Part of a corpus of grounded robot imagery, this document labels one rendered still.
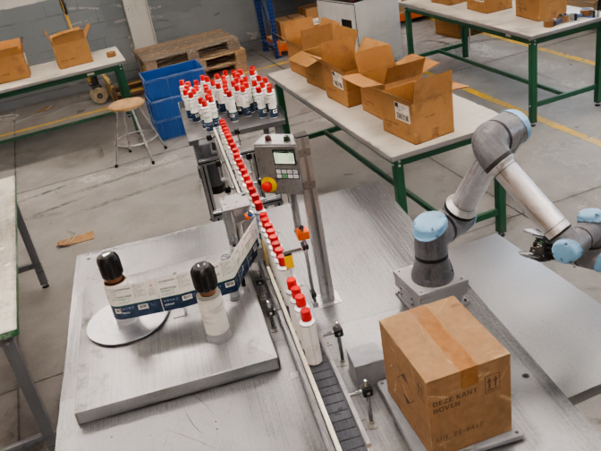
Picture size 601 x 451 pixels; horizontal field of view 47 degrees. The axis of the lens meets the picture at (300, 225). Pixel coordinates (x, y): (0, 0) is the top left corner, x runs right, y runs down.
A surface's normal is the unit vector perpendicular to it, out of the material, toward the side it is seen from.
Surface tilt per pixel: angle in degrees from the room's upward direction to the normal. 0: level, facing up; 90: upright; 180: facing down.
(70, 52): 89
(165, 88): 90
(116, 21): 90
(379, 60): 74
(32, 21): 90
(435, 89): 100
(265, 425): 0
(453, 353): 0
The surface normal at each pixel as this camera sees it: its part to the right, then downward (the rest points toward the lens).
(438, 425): 0.30, 0.41
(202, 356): -0.15, -0.87
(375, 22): 0.53, 0.33
